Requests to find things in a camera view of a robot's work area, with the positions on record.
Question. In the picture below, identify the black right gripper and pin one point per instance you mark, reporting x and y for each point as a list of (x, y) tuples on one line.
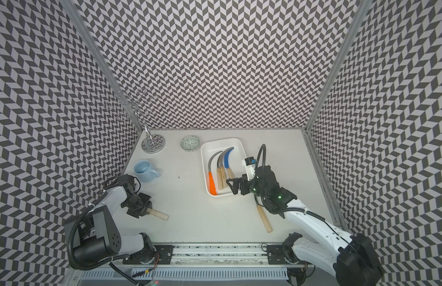
[(243, 180)]

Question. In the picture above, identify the blue blade wooden handle sickle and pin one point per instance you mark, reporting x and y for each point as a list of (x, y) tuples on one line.
[(226, 163)]

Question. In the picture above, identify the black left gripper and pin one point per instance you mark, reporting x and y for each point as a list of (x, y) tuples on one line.
[(142, 212)]

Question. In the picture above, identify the orange handle small sickle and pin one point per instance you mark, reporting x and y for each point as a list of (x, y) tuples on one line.
[(212, 187)]

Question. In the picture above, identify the aluminium right corner post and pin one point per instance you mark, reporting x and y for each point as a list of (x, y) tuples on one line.
[(340, 58)]

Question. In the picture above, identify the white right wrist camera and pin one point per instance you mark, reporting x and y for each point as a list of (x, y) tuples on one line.
[(249, 164)]

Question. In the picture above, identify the light blue plastic cup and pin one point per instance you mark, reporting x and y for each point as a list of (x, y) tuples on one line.
[(145, 171)]

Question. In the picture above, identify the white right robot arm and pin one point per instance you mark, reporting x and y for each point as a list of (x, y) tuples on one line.
[(278, 200)]

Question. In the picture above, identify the green patterned ceramic bowl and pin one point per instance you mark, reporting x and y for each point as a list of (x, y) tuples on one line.
[(190, 143)]

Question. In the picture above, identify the aluminium corner post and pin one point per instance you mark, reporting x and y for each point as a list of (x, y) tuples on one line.
[(340, 58), (71, 11)]

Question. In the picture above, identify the aluminium left corner post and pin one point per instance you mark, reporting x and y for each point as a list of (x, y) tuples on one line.
[(71, 11)]

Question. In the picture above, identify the chrome mug tree stand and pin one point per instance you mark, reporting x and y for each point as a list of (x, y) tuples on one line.
[(152, 142)]

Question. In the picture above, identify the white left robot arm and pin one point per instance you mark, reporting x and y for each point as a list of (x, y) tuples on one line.
[(93, 238)]

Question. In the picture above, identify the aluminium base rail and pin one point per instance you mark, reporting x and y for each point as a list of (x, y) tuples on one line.
[(221, 254)]

